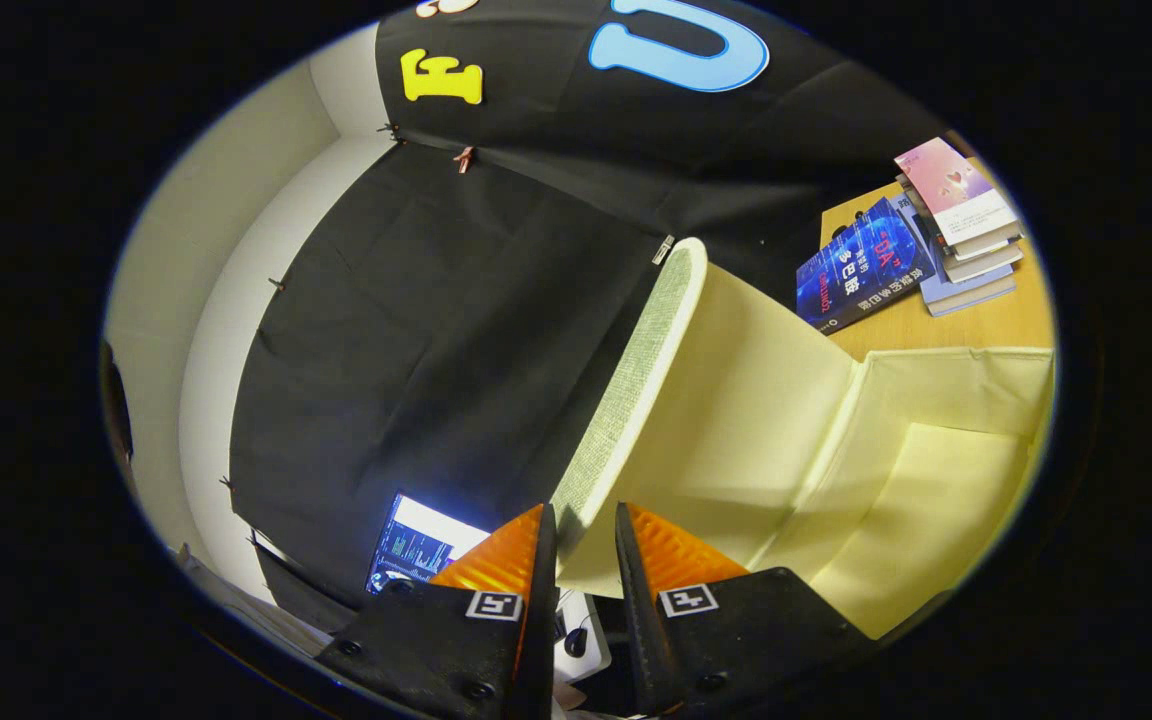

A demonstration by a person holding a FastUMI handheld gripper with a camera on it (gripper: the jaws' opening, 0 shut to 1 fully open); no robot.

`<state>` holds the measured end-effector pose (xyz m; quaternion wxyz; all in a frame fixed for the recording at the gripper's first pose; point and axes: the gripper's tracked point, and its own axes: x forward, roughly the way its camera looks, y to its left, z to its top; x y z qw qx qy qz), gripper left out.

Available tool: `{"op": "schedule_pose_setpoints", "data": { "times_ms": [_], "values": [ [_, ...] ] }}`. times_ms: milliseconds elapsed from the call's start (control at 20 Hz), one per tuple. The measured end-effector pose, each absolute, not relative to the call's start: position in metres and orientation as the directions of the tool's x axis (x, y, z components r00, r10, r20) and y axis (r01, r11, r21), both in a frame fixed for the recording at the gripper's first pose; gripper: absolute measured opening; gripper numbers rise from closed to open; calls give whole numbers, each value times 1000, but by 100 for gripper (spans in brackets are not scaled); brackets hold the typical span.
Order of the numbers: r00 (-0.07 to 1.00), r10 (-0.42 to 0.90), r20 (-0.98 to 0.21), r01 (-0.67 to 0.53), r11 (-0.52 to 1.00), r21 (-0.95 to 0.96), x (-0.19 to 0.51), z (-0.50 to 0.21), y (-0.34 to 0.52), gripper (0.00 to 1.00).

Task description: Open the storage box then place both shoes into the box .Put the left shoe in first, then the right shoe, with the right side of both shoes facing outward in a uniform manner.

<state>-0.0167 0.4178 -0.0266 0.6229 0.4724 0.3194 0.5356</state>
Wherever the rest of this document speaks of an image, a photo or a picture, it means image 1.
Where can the white paperback book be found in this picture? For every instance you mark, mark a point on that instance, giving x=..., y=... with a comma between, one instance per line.
x=986, y=262

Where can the lit computer screen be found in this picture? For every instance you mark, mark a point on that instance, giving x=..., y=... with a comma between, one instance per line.
x=426, y=545

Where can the silver cloth clip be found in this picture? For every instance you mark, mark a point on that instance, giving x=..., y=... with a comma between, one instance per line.
x=663, y=250

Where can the blue cover book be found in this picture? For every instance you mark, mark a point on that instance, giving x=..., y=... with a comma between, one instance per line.
x=861, y=268

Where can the green fabric storage box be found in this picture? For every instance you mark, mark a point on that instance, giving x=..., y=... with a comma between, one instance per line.
x=756, y=430

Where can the grey-blue book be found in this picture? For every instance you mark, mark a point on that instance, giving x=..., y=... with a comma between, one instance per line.
x=966, y=293

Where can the copper cloth clip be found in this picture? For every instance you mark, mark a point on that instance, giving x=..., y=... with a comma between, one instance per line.
x=463, y=158

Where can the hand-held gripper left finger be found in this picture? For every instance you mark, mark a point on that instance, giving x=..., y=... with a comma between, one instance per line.
x=543, y=620

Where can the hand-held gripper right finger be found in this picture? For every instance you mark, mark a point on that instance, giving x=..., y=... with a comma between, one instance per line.
x=636, y=620

